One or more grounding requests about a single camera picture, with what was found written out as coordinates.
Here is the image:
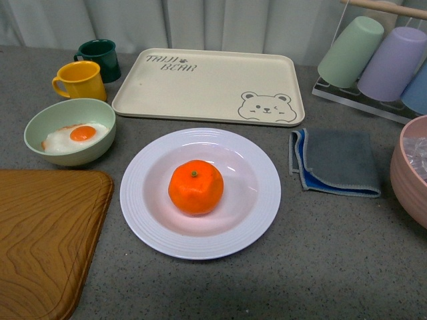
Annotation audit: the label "pink plastic bowl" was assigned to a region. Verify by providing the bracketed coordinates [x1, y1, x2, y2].
[390, 115, 426, 228]

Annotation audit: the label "wooden cutting board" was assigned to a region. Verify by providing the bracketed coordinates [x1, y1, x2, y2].
[1, 169, 114, 319]

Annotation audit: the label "white cup rack wooden handle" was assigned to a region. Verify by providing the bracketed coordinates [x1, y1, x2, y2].
[312, 1, 426, 124]

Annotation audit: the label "grey curtain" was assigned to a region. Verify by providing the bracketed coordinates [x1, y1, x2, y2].
[0, 0, 427, 66]

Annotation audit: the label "light green bowl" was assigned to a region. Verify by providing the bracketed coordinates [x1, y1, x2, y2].
[24, 98, 116, 166]

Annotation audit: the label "beige plastic cup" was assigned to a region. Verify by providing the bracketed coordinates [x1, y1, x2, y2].
[363, 9, 398, 37]

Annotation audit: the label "purple plastic cup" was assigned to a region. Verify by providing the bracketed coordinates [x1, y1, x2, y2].
[358, 27, 426, 102]

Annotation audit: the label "yellow mug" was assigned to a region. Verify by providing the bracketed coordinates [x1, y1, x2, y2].
[52, 61, 107, 101]

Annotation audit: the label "white ridged plate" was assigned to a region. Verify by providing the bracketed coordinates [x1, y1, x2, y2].
[120, 128, 282, 260]

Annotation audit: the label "beige bear serving tray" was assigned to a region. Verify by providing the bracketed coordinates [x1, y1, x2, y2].
[112, 49, 305, 127]

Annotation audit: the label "clear fake ice cubes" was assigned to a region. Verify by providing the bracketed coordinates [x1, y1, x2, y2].
[403, 137, 427, 181]

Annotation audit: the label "dark green mug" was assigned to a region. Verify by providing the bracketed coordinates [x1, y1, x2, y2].
[74, 39, 121, 83]

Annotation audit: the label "green plastic cup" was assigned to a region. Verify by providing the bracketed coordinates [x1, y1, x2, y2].
[318, 16, 384, 88]

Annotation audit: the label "fake fried egg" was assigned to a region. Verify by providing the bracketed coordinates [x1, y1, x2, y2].
[41, 123, 109, 154]

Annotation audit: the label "grey blue folded cloth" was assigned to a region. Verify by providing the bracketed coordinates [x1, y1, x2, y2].
[288, 128, 381, 198]

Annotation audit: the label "orange mandarin fruit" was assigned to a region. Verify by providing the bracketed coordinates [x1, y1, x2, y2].
[168, 160, 224, 215]

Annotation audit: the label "blue plastic cup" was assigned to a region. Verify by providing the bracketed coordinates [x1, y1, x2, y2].
[400, 60, 427, 115]

